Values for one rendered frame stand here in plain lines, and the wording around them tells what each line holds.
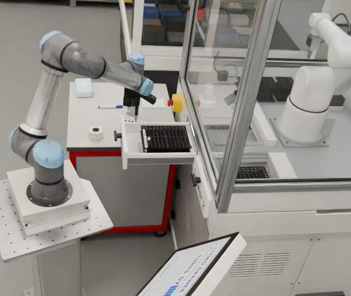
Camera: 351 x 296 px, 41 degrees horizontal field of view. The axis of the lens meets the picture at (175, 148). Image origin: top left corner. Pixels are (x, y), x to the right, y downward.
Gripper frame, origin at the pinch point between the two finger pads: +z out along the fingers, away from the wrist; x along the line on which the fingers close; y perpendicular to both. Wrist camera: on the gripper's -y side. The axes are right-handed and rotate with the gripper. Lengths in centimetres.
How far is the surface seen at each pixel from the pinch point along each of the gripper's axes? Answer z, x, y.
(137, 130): 1.2, 9.0, -1.2
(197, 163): -6.0, 38.7, -30.2
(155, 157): -0.9, 31.6, -11.3
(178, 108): 0.1, -12.7, -21.0
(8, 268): 87, 36, 64
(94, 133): 6.5, 8.1, 20.6
